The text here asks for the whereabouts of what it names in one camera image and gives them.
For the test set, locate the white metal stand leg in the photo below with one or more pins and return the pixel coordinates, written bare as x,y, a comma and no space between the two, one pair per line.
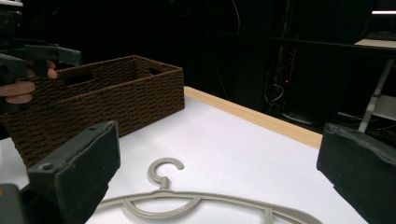
375,93

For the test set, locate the grey plastic clothes hanger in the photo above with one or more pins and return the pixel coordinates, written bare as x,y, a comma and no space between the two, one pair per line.
199,196

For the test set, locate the brown woven basket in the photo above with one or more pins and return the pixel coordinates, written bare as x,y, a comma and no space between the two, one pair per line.
102,102

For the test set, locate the light wooden desk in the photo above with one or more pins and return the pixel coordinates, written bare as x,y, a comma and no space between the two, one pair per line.
378,43

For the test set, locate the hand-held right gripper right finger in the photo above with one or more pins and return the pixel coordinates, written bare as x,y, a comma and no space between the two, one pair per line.
364,174

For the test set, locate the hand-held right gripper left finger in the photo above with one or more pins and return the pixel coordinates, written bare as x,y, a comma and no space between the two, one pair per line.
81,168

